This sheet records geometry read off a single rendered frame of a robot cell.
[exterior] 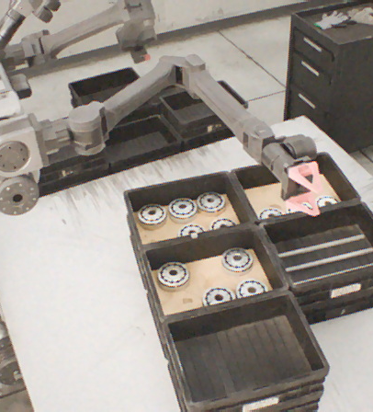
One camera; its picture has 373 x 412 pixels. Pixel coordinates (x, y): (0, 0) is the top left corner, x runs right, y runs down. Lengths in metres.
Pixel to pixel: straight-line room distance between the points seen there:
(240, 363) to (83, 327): 0.57
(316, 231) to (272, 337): 0.48
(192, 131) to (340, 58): 0.87
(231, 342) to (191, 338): 0.12
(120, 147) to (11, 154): 1.84
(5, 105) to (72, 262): 0.86
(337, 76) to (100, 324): 1.93
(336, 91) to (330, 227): 1.36
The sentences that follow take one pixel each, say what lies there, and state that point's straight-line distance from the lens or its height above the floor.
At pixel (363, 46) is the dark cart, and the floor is 0.85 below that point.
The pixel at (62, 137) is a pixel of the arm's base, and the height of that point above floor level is 1.46.
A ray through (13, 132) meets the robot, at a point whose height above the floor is 1.51.
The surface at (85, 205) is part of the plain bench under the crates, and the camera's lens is 2.47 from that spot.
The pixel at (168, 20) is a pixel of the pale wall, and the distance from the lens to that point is 5.15.
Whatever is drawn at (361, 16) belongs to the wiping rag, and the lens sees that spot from 3.63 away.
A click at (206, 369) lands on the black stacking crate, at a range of 1.76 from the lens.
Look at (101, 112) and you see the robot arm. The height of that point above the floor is 1.49.
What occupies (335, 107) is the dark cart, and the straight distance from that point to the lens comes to 3.43.
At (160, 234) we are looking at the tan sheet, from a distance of 2.12.
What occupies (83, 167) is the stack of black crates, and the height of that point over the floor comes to 0.50.
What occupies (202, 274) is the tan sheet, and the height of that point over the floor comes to 0.83.
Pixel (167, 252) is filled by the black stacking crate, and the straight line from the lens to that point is 1.96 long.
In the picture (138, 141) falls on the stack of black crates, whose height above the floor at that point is 0.38.
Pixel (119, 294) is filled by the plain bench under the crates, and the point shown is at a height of 0.70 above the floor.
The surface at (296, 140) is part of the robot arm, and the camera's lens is 1.44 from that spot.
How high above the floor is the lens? 2.31
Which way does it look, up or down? 42 degrees down
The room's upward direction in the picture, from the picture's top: 2 degrees counter-clockwise
